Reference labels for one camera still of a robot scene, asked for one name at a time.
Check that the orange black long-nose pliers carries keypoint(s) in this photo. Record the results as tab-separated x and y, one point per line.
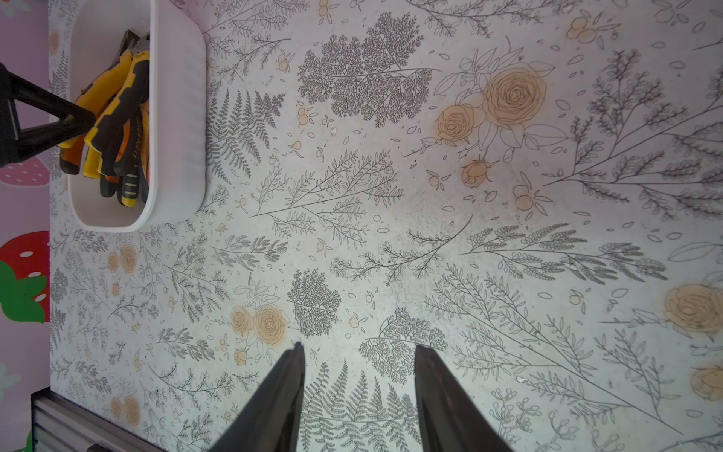
125	171

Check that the aluminium rail frame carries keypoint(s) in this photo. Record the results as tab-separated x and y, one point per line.
58	424

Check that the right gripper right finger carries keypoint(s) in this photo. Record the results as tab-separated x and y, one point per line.
448	419

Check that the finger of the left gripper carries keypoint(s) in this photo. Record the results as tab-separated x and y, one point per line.
34	120

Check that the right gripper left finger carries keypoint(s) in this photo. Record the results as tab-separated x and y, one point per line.
270	420

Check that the yellow black pliers large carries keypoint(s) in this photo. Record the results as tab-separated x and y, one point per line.
134	91

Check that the white plastic storage box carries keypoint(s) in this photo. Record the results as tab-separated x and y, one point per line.
177	110

